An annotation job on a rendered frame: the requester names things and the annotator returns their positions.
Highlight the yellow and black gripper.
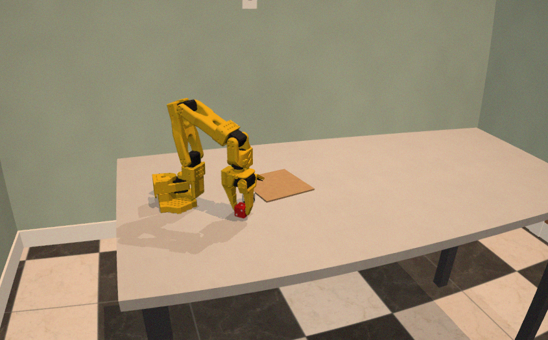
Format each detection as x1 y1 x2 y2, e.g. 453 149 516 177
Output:
221 166 265 215

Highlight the red die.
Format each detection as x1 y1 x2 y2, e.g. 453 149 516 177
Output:
234 202 247 219

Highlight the tan flat mat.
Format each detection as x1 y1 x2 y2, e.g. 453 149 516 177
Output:
254 169 315 202

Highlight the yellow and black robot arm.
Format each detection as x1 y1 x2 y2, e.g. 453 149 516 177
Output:
154 98 253 214

